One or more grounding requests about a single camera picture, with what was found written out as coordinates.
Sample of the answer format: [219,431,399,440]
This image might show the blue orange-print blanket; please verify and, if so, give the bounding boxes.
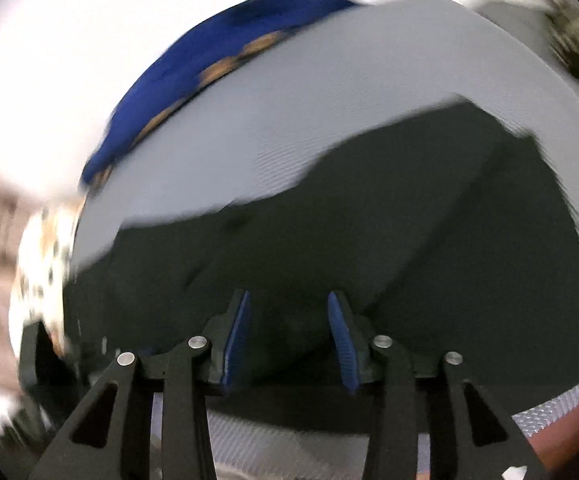
[82,0,360,193]

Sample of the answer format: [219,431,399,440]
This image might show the grey mesh mat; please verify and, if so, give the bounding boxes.
[72,0,579,480]

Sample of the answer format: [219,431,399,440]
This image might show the white orange-print sheet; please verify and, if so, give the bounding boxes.
[12,197,87,353]

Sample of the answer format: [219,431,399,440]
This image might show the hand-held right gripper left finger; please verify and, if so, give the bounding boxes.
[29,289,252,480]

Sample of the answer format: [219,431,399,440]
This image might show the black pants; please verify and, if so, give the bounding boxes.
[64,100,579,426]

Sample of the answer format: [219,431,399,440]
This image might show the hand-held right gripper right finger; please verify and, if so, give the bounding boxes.
[327,290,550,480]

